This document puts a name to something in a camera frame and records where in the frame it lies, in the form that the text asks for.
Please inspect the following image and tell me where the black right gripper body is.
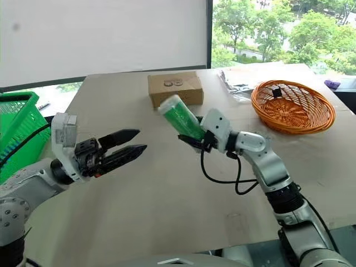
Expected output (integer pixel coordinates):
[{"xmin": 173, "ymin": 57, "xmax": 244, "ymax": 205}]
[{"xmin": 194, "ymin": 130, "xmax": 220, "ymax": 154}]

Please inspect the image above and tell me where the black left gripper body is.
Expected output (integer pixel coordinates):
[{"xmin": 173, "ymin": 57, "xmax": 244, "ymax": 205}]
[{"xmin": 72, "ymin": 137, "xmax": 108, "ymax": 179}]

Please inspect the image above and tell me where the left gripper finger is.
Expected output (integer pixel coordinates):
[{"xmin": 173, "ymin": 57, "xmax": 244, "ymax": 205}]
[
  {"xmin": 97, "ymin": 128, "xmax": 140, "ymax": 147},
  {"xmin": 101, "ymin": 144, "xmax": 147, "ymax": 175}
]

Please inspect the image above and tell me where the green bottle with white cap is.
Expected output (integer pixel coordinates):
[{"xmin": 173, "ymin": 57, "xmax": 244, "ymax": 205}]
[{"xmin": 157, "ymin": 94, "xmax": 206, "ymax": 141}]

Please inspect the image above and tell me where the green plastic basket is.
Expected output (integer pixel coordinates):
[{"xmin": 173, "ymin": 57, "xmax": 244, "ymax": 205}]
[{"xmin": 0, "ymin": 91, "xmax": 52, "ymax": 167}]

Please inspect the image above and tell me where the orange wicker basket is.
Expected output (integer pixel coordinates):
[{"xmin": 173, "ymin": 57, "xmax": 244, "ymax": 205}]
[{"xmin": 251, "ymin": 80, "xmax": 337, "ymax": 135}]

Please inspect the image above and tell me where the brown cardboard box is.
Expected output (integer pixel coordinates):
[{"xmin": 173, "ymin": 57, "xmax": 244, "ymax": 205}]
[{"xmin": 147, "ymin": 71, "xmax": 204, "ymax": 108}]

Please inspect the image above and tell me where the clear plastic bag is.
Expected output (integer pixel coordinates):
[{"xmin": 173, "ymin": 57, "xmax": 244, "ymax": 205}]
[{"xmin": 217, "ymin": 69, "xmax": 258, "ymax": 102}]

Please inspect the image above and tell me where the white roller blind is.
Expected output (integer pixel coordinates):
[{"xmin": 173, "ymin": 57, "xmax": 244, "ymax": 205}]
[{"xmin": 0, "ymin": 0, "xmax": 208, "ymax": 88}]

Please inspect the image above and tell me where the small purple object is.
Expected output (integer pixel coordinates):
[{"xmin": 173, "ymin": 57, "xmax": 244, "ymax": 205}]
[{"xmin": 324, "ymin": 79, "xmax": 342, "ymax": 90}]

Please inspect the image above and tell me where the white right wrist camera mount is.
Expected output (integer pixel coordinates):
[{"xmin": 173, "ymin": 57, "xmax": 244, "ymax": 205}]
[{"xmin": 199, "ymin": 108, "xmax": 232, "ymax": 154}]

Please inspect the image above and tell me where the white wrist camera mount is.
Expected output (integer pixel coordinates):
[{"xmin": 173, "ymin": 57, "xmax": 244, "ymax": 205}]
[
  {"xmin": 199, "ymin": 108, "xmax": 232, "ymax": 154},
  {"xmin": 51, "ymin": 113, "xmax": 90, "ymax": 183}
]

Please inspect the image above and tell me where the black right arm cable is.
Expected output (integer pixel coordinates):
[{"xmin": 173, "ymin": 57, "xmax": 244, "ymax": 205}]
[{"xmin": 200, "ymin": 149, "xmax": 258, "ymax": 195}]

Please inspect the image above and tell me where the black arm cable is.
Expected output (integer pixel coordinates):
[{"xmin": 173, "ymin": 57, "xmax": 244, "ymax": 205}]
[
  {"xmin": 0, "ymin": 123, "xmax": 52, "ymax": 167},
  {"xmin": 200, "ymin": 149, "xmax": 258, "ymax": 195}
]

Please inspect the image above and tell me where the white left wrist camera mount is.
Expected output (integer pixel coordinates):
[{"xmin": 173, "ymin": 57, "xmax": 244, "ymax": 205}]
[{"xmin": 51, "ymin": 113, "xmax": 90, "ymax": 183}]

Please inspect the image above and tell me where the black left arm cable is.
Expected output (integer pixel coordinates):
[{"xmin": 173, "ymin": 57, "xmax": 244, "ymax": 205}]
[{"xmin": 0, "ymin": 123, "xmax": 52, "ymax": 167}]

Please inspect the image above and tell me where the dark window frame post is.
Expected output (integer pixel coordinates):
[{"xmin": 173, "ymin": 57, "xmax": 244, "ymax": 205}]
[{"xmin": 206, "ymin": 0, "xmax": 214, "ymax": 69}]

